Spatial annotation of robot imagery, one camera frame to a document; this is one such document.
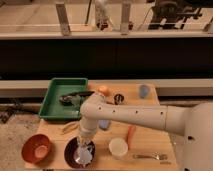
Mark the green plastic tray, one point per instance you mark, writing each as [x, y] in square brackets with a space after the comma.
[53, 109]

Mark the orange bowl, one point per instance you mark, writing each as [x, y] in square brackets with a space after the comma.
[36, 148]

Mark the black round object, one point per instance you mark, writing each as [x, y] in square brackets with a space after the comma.
[118, 98]

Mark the blue cup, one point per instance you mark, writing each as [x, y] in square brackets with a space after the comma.
[143, 91]

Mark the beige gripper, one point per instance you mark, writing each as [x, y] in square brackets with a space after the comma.
[84, 138]

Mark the purple bowl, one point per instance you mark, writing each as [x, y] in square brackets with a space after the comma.
[70, 154]

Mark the black handled kitchen utensil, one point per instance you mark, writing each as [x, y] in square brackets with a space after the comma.
[74, 97]

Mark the orange carrot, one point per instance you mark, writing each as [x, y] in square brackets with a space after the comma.
[130, 133]

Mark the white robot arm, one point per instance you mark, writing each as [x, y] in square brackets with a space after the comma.
[195, 124]

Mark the white towel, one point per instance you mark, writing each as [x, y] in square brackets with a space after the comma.
[84, 155]

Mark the orange fruit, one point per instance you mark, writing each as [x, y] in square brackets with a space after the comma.
[104, 90]

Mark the white cup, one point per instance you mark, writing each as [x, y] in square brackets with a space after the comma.
[118, 147]

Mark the blue sponge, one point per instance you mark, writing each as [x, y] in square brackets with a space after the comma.
[104, 124]

